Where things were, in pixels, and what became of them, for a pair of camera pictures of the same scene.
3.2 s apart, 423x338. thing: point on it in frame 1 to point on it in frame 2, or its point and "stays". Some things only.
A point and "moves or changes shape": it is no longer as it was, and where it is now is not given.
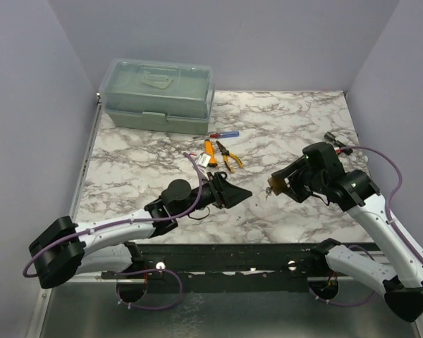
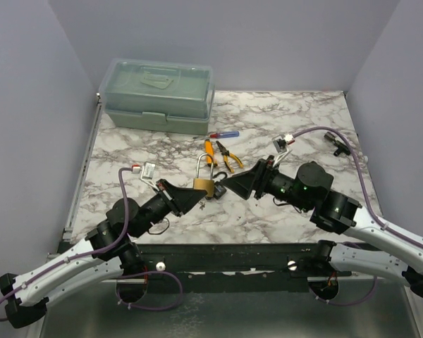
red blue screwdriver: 222,134 stays
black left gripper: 225,194 to 180,200
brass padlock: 277,184 moves or changes shape
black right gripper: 295,190 to 242,183
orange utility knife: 212,162 stays
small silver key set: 268,191 moves or changes shape
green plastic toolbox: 164,96 stays
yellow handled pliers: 226,153 stays
